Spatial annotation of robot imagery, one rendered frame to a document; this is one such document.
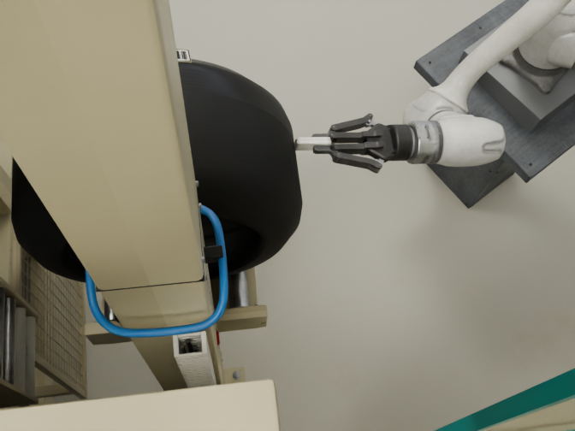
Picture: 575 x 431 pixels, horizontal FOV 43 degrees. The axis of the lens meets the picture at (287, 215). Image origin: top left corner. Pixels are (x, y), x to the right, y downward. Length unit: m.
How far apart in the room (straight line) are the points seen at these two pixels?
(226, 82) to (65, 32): 0.88
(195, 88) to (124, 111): 0.76
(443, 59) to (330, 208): 0.75
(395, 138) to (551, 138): 0.91
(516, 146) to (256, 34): 1.32
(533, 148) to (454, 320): 0.75
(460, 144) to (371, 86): 1.54
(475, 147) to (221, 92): 0.54
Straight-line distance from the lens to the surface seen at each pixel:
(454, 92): 1.67
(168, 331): 1.03
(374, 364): 2.60
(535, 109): 2.24
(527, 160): 2.25
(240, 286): 1.66
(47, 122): 0.54
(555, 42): 2.14
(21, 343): 1.61
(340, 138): 1.47
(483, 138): 1.54
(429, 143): 1.50
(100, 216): 0.70
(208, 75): 1.31
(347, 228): 2.73
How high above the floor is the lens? 2.51
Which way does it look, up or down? 67 degrees down
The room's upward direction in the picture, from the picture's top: 8 degrees clockwise
